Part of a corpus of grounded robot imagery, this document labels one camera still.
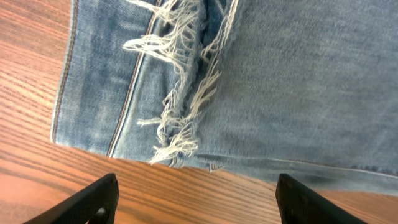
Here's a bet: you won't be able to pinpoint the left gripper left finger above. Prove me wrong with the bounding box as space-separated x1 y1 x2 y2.
25 173 119 224

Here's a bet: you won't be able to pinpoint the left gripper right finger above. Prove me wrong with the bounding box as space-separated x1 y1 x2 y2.
275 174 364 224

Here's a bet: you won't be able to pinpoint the light blue denim jeans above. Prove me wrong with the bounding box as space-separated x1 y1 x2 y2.
51 0 397 195

